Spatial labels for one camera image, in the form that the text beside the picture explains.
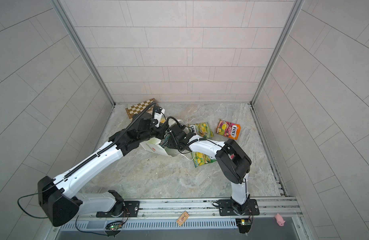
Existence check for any wooden mousetrap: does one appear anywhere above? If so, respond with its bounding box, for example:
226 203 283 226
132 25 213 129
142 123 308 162
176 211 189 227

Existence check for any circuit board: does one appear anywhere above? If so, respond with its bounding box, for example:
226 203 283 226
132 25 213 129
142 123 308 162
104 221 124 238
235 219 252 234

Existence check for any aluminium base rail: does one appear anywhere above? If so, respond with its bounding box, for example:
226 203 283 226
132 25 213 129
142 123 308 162
50 196 302 221

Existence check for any pink pig toy on rail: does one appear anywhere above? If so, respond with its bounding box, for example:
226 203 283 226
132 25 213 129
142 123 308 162
275 214 285 227

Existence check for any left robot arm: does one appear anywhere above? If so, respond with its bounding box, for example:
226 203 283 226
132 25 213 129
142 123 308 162
37 103 167 227

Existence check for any wooden chessboard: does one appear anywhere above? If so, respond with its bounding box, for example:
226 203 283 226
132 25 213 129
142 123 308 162
125 98 156 120

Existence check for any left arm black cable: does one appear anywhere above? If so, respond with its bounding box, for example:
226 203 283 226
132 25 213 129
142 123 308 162
17 101 170 236

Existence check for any right circuit board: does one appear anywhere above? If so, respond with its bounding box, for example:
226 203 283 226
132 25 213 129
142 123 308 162
235 219 252 234

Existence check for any left circuit board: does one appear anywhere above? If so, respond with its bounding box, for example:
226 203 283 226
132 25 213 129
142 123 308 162
104 221 124 238

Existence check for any white paper bag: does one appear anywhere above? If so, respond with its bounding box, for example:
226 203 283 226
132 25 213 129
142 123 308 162
140 117 191 157

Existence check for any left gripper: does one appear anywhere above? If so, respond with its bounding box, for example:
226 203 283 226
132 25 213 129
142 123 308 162
137 121 171 144

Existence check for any orange Fox's candy bag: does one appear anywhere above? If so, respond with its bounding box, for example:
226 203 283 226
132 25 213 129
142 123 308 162
216 120 241 140

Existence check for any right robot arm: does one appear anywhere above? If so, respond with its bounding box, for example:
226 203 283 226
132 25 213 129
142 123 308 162
166 123 259 216

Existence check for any green yellow Fox's candy bag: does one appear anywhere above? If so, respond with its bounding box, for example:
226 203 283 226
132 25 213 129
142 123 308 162
189 123 214 138

